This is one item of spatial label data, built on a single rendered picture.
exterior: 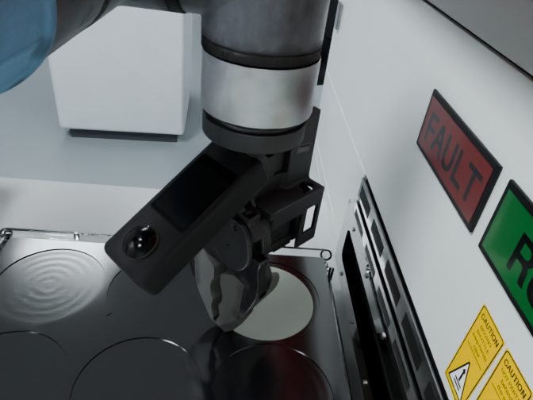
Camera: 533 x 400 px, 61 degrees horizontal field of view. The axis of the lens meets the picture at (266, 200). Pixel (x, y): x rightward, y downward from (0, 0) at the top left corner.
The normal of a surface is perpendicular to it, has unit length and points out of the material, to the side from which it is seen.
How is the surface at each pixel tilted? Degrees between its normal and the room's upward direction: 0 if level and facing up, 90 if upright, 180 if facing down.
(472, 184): 90
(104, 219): 0
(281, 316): 1
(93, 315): 0
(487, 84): 90
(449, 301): 90
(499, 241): 90
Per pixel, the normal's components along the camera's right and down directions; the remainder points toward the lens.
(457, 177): -0.99, -0.07
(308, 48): 0.74, 0.44
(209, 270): -0.70, 0.35
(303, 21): 0.54, 0.53
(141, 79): 0.08, 0.58
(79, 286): 0.11, -0.81
